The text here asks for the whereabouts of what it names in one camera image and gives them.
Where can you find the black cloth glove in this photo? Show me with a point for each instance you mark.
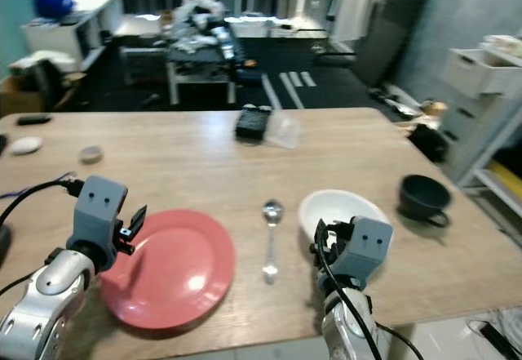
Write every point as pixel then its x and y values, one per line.
pixel 5 244

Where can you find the white cabinet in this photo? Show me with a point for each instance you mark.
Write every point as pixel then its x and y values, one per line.
pixel 77 25

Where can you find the white bowl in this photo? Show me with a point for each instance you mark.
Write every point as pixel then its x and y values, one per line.
pixel 338 205

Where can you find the silver metal spoon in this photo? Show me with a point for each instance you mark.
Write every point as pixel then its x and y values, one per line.
pixel 272 211

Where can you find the black ribbed box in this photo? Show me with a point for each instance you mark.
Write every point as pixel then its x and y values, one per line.
pixel 253 123

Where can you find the small flat black remote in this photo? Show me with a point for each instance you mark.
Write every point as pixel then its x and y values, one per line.
pixel 33 119

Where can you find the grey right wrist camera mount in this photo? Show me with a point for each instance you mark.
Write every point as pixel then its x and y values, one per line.
pixel 367 250

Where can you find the brown cardboard box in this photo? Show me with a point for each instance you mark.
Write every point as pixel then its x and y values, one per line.
pixel 20 97

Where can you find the cluttered white side table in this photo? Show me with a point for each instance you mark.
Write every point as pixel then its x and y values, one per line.
pixel 204 50

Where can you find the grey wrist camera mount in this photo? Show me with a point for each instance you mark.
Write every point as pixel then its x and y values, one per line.
pixel 367 250
pixel 98 205

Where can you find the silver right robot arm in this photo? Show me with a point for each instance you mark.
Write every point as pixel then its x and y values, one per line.
pixel 347 327

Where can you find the clear plastic container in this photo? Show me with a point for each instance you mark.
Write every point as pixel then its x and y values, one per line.
pixel 285 131

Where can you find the white drawer unit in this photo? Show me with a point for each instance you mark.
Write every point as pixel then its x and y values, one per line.
pixel 481 91

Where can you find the white oval pebble-shaped object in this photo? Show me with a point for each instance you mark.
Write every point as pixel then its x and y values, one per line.
pixel 24 145

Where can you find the red round plate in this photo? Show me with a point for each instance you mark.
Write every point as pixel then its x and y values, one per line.
pixel 171 278

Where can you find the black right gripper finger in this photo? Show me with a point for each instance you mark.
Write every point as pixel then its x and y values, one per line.
pixel 319 239

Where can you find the small round grey disc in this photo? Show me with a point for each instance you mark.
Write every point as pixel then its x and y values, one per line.
pixel 91 155

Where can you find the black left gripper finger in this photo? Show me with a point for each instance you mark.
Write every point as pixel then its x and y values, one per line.
pixel 139 220

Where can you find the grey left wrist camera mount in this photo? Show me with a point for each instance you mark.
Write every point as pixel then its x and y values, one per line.
pixel 98 205

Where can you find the dark grey mug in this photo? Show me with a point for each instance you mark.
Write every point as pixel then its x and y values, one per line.
pixel 424 197

